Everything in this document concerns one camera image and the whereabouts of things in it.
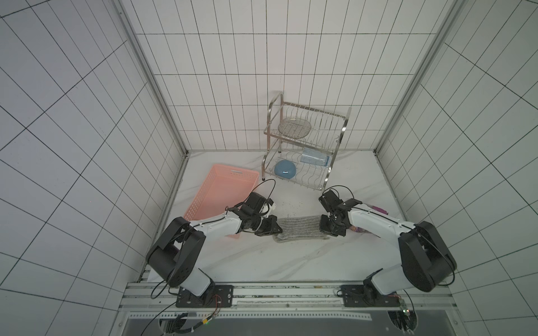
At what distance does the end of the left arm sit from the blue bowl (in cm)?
28

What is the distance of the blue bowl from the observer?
1026 mm

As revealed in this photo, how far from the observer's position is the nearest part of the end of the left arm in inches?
27.9
